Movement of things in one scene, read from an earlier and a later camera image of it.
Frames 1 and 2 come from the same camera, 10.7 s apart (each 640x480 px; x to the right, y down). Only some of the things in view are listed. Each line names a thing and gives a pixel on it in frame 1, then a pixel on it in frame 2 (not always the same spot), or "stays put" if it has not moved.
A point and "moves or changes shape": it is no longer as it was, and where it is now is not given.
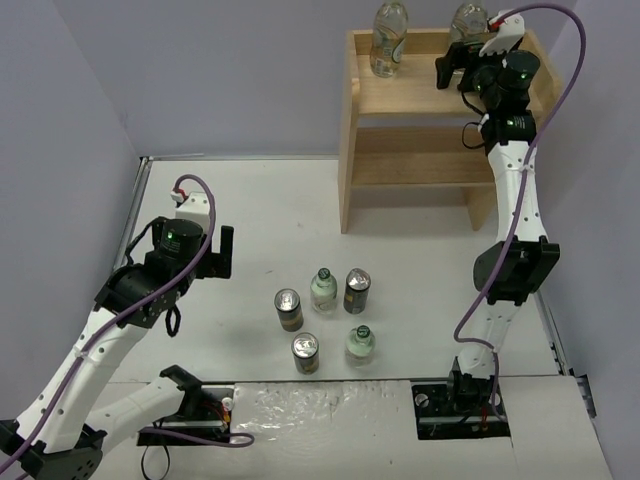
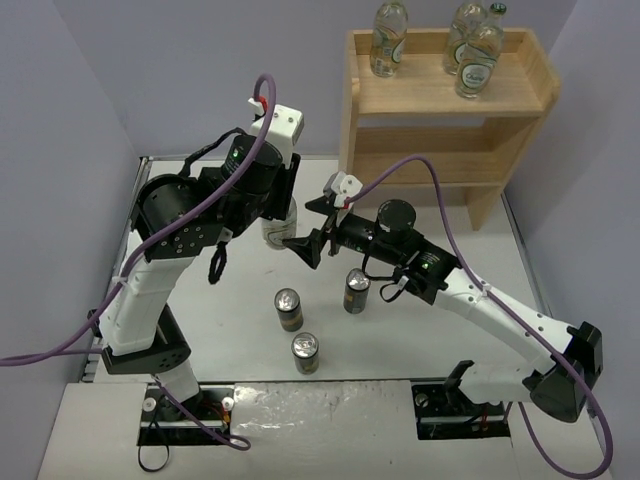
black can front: x=305 y=349 stays put
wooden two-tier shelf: x=406 y=131 stays put
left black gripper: x=220 y=253 → x=289 y=185
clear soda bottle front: x=360 y=346 → x=275 y=231
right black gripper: x=461 y=64 → x=327 y=238
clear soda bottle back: x=469 y=24 stays put
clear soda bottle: x=390 y=29 stays put
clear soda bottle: x=324 y=292 moves or changes shape
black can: x=356 y=290 stays put
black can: x=288 y=304 stays put
